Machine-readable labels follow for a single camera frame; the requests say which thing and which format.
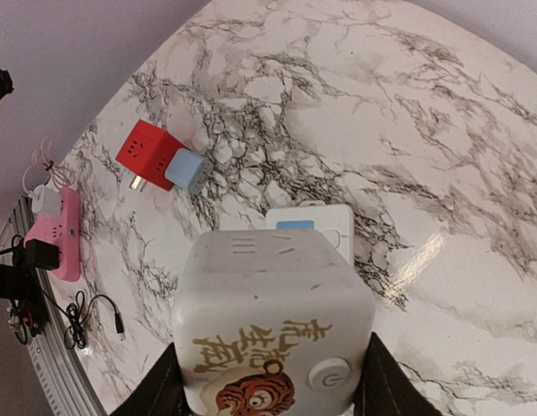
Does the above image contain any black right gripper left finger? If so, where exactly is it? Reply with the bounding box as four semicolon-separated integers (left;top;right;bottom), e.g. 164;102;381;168
111;343;186;416

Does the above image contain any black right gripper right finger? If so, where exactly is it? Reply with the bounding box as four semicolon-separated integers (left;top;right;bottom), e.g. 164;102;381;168
353;333;442;416

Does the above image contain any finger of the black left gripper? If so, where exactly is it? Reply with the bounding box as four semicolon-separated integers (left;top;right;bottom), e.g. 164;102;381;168
0;69;14;100

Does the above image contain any white cube adapter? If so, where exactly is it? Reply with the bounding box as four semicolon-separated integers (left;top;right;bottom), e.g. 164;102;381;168
171;230;375;415

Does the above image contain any white charger with pink cable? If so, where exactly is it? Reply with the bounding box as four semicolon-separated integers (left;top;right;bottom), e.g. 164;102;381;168
22;137;75;219

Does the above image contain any red cube socket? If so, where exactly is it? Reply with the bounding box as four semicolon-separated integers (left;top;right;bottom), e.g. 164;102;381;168
115;120;185;191

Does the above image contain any pink triangular power strip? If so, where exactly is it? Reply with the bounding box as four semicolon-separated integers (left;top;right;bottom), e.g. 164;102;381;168
24;187;81;283

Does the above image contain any white multicolour power strip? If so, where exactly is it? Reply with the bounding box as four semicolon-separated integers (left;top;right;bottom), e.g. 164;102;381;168
266;201;354;265

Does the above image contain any black power adapter with cable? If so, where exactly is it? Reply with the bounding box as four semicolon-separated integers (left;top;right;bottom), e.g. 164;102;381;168
11;239;126;350

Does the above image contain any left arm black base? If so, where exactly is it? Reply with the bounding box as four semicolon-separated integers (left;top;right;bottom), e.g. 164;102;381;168
0;233;51;339

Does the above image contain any light blue plug adapter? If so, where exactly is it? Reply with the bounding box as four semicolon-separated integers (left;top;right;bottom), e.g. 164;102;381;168
165;148;213;195

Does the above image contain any aluminium front rail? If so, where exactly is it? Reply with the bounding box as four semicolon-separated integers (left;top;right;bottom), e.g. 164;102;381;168
0;197;107;415

